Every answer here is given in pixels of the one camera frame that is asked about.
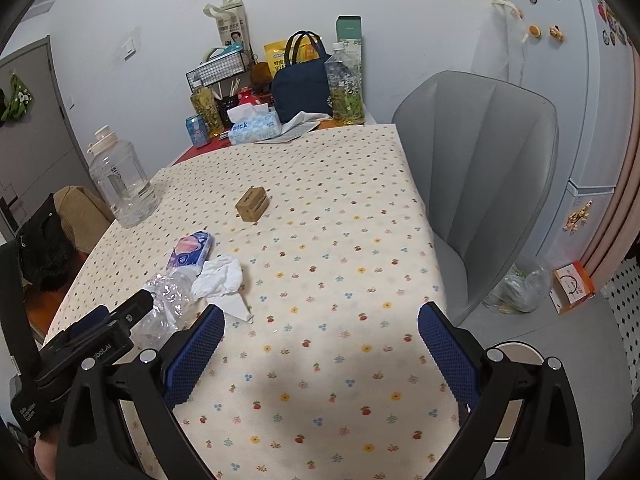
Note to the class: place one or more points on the brown plush toy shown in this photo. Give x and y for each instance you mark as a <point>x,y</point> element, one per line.
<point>261,72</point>

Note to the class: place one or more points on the brown chair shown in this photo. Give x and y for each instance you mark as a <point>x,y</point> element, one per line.
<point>82,210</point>

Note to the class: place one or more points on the grey door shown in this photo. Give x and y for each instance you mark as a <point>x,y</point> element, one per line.
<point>35,135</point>

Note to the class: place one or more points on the cluster of assorted fridge magnets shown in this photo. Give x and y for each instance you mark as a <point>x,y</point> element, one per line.
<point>612,20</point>

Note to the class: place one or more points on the small brown cardboard box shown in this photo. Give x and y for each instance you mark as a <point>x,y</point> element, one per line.
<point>252,205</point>

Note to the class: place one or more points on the green plush toy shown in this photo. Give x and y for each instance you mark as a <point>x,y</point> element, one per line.
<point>16,97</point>

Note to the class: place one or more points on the blue white tissue box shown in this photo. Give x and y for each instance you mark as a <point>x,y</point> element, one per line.
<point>252,127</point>

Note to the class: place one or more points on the blue drink can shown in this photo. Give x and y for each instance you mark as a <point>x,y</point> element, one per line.
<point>197,131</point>

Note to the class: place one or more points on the white fridge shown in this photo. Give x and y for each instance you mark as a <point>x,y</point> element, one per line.
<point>565,85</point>

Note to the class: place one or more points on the orange round fridge magnet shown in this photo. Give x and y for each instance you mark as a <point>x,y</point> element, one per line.
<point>534,31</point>

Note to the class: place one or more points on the orange white box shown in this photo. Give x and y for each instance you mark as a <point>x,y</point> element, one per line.
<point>575,285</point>

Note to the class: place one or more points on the navy lunch bag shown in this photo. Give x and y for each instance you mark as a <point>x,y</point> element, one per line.
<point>302,87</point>

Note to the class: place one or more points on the large clear water jug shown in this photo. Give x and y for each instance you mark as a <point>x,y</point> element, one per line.
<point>122,185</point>

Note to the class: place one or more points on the white printed tote bag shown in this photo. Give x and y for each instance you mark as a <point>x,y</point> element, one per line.
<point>232,22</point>

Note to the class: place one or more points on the white tissue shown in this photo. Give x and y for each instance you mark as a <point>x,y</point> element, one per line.
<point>220,275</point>

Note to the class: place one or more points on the large yellow tea bottle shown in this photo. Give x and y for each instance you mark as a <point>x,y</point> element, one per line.
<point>345,95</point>

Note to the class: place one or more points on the black pen holder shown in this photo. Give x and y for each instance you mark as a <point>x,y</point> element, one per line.
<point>227,110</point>

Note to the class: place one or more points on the yellow snack bag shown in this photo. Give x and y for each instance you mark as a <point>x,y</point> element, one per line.
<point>276,57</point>

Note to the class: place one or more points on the white cloth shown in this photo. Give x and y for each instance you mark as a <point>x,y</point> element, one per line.
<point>300,120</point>

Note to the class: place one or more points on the yellow figure fridge magnet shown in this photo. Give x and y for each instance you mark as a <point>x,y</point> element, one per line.
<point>556,33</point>

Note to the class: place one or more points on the red round container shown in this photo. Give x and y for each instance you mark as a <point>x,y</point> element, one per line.
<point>245,96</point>

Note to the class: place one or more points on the grey chair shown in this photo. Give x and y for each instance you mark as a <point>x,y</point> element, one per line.
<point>480,170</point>

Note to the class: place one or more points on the gold ornament fridge magnet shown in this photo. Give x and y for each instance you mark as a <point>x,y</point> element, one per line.
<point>579,215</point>

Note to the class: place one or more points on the blue pink tissue packet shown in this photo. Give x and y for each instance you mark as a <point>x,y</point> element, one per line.
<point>190,250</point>

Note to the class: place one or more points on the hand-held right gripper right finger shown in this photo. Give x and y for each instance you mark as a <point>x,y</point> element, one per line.
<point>447,355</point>

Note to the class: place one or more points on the white hanging bag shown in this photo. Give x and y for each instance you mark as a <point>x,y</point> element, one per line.
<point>500,45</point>

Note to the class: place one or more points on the green tall box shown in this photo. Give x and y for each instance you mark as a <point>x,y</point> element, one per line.
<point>349,27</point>

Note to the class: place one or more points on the crushed clear plastic bottle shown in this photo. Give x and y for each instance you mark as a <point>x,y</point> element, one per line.
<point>167,300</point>

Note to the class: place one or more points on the printed paper sheet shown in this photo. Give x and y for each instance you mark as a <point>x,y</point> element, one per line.
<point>295,133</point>

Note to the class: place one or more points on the small yellow tea bottle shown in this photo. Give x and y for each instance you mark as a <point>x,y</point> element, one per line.
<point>206,107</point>

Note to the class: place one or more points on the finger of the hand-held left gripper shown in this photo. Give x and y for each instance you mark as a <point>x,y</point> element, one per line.
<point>137,307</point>

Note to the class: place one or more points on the clear plastic bag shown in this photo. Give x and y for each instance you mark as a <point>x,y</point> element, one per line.
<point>520,290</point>

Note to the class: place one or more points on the white light switch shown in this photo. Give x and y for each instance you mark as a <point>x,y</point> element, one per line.
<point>130,50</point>

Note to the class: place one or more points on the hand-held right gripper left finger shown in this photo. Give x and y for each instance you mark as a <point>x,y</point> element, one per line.
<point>195,355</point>

